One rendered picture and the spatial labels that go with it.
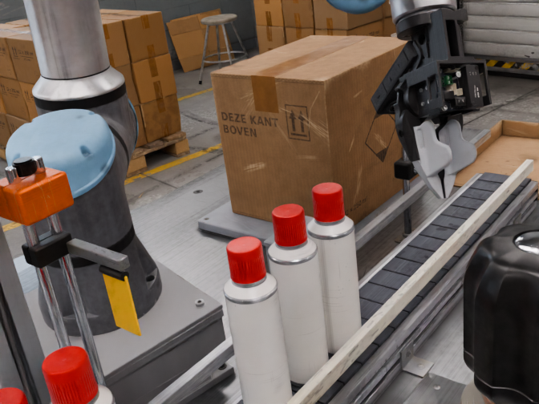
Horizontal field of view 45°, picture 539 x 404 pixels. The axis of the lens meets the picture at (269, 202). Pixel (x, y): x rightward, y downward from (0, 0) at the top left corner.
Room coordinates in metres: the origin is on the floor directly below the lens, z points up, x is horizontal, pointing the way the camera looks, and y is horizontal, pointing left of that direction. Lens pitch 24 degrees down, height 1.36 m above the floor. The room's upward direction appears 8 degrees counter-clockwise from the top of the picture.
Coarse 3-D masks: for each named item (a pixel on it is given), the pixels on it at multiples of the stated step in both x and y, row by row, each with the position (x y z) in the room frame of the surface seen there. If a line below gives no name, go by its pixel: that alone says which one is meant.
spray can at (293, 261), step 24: (288, 216) 0.57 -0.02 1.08; (288, 240) 0.57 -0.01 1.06; (312, 240) 0.60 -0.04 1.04; (288, 264) 0.56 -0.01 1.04; (312, 264) 0.57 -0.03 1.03; (288, 288) 0.56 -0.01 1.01; (312, 288) 0.57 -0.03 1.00; (288, 312) 0.57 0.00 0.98; (312, 312) 0.57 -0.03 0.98; (288, 336) 0.57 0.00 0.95; (312, 336) 0.56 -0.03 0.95; (288, 360) 0.57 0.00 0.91; (312, 360) 0.56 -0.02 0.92
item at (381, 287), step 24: (480, 192) 0.99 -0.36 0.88; (456, 216) 0.92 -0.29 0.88; (432, 240) 0.85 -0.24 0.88; (408, 264) 0.79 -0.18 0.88; (360, 288) 0.75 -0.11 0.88; (384, 288) 0.74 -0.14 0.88; (432, 288) 0.73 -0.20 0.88; (360, 312) 0.69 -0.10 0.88; (408, 312) 0.68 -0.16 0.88; (384, 336) 0.64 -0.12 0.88; (360, 360) 0.60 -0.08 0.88; (336, 384) 0.56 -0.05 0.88
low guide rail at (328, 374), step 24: (528, 168) 1.00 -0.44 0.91; (504, 192) 0.92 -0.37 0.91; (480, 216) 0.85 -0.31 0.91; (456, 240) 0.78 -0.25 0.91; (432, 264) 0.73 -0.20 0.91; (408, 288) 0.68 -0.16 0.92; (384, 312) 0.63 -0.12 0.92; (360, 336) 0.59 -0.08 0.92; (336, 360) 0.56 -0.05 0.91; (312, 384) 0.53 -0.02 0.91
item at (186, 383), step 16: (480, 144) 1.04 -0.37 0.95; (416, 192) 0.86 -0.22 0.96; (400, 208) 0.82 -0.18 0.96; (368, 224) 0.77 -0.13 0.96; (384, 224) 0.78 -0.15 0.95; (224, 352) 0.54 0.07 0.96; (192, 368) 0.52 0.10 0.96; (208, 368) 0.52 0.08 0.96; (176, 384) 0.50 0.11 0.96; (192, 384) 0.50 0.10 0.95; (160, 400) 0.48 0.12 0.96; (176, 400) 0.48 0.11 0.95
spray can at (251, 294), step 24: (240, 240) 0.53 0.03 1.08; (240, 264) 0.51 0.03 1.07; (264, 264) 0.52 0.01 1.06; (240, 288) 0.51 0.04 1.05; (264, 288) 0.51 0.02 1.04; (240, 312) 0.50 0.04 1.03; (264, 312) 0.50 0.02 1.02; (240, 336) 0.51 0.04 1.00; (264, 336) 0.50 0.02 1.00; (240, 360) 0.51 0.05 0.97; (264, 360) 0.50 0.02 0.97; (240, 384) 0.52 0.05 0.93; (264, 384) 0.50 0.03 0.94; (288, 384) 0.52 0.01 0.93
